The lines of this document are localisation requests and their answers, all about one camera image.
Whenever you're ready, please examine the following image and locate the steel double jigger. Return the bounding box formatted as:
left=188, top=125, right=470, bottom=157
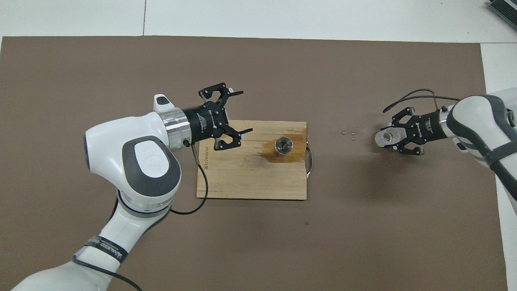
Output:
left=275, top=137, right=294, bottom=156

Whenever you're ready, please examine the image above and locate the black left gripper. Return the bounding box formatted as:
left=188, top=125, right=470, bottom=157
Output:
left=182, top=83, right=254, bottom=151

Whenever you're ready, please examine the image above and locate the clear plastic cup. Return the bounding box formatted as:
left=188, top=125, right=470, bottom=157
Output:
left=375, top=128, right=407, bottom=147

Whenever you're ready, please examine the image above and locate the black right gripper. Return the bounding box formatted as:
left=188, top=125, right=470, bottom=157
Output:
left=390, top=107, right=444, bottom=156

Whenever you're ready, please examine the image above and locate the brown table mat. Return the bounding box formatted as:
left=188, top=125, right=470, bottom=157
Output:
left=0, top=36, right=509, bottom=291

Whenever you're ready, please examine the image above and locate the grey ribbed device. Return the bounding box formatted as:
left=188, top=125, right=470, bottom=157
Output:
left=487, top=0, right=517, bottom=31

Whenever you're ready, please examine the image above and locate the bamboo cutting board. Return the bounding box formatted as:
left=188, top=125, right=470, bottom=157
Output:
left=197, top=120, right=307, bottom=200

